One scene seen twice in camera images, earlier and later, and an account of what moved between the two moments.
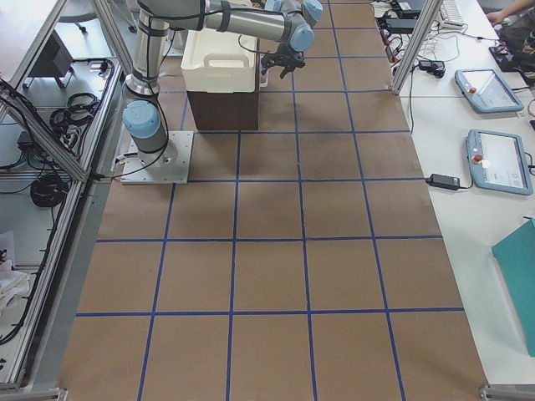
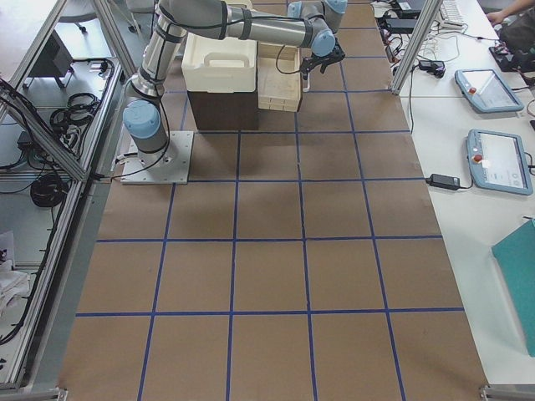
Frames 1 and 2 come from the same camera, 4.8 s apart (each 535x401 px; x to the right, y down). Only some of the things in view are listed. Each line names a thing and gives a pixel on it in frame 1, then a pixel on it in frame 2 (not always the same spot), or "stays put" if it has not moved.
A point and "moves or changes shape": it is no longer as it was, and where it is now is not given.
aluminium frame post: (415, 46) stays put
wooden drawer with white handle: (263, 79) moves or changes shape
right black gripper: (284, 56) → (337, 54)
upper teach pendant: (486, 91) stays put
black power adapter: (444, 181) stays put
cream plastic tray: (219, 62) stays put
